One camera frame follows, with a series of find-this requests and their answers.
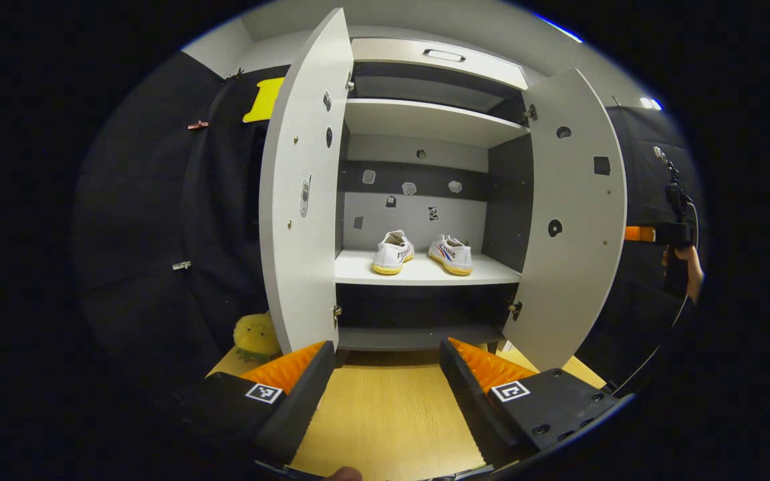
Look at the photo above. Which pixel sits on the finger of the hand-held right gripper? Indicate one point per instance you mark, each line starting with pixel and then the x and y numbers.
pixel 639 234

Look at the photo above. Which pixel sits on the black cloth clip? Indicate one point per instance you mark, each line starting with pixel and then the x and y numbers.
pixel 234 73

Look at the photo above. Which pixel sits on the yellow plush toy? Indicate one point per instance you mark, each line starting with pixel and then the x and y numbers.
pixel 257 337

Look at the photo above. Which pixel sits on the red cloth clip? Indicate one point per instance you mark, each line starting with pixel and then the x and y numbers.
pixel 198 125

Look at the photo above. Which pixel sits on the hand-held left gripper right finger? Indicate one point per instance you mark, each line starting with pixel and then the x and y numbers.
pixel 472 407

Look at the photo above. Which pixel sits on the black backdrop cloth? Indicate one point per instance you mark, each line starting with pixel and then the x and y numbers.
pixel 138 234

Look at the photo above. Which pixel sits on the white canvas shoe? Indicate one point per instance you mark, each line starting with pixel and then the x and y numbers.
pixel 453 257
pixel 390 257

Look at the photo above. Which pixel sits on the metal cloth clip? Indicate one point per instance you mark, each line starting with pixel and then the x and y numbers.
pixel 181 266

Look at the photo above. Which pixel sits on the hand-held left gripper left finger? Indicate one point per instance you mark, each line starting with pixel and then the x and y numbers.
pixel 298 407

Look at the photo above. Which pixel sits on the light grey cabinet door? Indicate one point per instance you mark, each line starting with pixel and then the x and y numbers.
pixel 298 267
pixel 572 300

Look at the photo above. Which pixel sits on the small ceiling light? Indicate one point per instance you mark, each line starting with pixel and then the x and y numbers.
pixel 650 103

